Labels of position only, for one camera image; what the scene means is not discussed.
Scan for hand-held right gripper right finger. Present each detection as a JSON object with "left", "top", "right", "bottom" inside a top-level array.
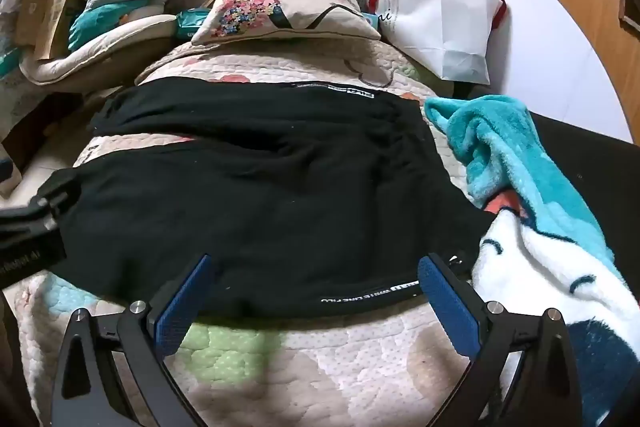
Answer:
[{"left": 417, "top": 253, "right": 583, "bottom": 427}]

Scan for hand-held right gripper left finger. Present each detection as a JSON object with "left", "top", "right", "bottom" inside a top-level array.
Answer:
[{"left": 50, "top": 253, "right": 213, "bottom": 427}]

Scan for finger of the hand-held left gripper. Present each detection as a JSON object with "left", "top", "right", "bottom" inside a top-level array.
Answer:
[{"left": 29, "top": 169, "right": 83, "bottom": 232}]

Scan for black pants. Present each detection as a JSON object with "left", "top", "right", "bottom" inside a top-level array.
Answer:
[{"left": 55, "top": 77, "right": 496, "bottom": 320}]

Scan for quilted heart-print blanket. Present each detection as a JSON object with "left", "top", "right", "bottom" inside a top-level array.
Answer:
[{"left": 0, "top": 39, "right": 531, "bottom": 427}]

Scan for teal and white fleece blanket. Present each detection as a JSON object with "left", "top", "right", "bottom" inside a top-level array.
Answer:
[{"left": 425, "top": 94, "right": 640, "bottom": 427}]

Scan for beige padded floor chair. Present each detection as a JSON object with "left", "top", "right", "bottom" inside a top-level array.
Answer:
[{"left": 20, "top": 0, "right": 221, "bottom": 85}]

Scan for teal plush toy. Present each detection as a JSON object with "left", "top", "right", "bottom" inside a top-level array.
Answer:
[{"left": 67, "top": 0, "right": 166, "bottom": 52}]

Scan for brown paper bag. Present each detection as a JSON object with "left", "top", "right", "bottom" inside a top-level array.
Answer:
[{"left": 32, "top": 0, "right": 90, "bottom": 60}]

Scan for cardboard box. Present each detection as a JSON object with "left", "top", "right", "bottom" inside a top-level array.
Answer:
[{"left": 10, "top": 0, "right": 61, "bottom": 48}]

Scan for teal wipes packet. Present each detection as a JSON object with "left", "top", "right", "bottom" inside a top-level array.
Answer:
[{"left": 172, "top": 7, "right": 213, "bottom": 42}]

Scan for white paper shopping bag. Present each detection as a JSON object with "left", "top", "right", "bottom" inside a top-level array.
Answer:
[{"left": 348, "top": 0, "right": 507, "bottom": 85}]

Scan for floral printed cushion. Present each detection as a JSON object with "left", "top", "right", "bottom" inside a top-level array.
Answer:
[{"left": 191, "top": 0, "right": 383, "bottom": 46}]

